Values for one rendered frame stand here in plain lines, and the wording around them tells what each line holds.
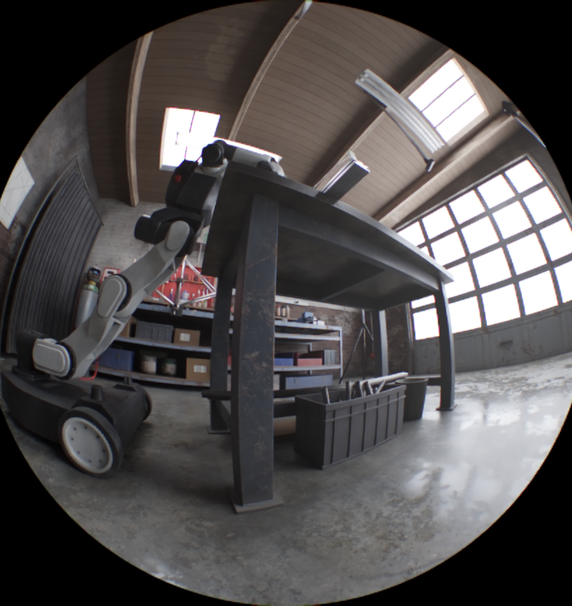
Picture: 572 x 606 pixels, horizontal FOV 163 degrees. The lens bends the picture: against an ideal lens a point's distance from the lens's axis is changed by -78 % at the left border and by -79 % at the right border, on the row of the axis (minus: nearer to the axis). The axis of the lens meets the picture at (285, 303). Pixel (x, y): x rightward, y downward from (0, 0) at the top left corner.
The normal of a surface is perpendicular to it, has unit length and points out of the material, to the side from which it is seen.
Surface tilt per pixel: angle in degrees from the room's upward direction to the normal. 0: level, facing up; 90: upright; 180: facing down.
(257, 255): 90
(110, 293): 90
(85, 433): 90
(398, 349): 90
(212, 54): 174
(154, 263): 106
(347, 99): 174
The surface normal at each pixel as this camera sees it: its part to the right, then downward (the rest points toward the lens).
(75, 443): 0.45, -0.24
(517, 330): -0.90, -0.13
